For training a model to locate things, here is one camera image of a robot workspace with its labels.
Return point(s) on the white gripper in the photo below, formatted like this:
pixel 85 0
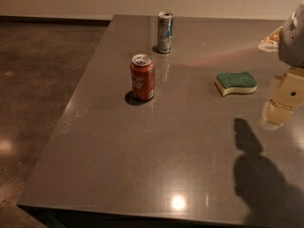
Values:
pixel 293 43

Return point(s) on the red coke can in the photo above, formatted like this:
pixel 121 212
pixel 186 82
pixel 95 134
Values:
pixel 143 77

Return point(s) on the silver blue energy drink can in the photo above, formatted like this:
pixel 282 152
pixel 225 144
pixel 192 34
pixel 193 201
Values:
pixel 165 28

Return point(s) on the clear plastic wrapper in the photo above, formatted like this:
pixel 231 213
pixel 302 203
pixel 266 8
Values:
pixel 270 43

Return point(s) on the green yellow sponge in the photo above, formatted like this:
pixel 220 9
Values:
pixel 235 83

